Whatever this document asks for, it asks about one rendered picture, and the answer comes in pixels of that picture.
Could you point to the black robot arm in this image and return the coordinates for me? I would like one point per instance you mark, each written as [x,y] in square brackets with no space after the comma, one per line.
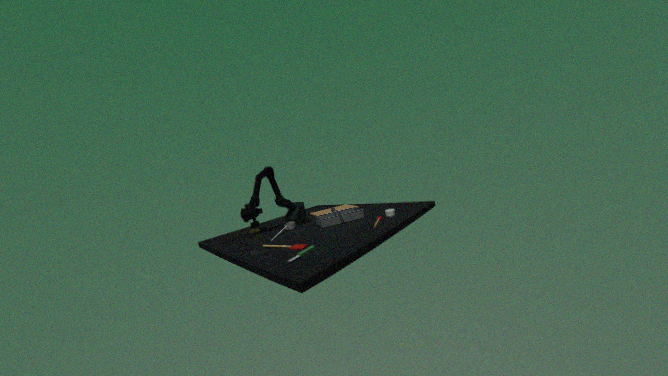
[254,202]

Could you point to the wooden board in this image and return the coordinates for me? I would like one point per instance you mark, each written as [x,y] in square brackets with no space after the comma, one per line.
[342,207]

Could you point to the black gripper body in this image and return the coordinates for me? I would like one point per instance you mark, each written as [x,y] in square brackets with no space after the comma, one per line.
[255,224]

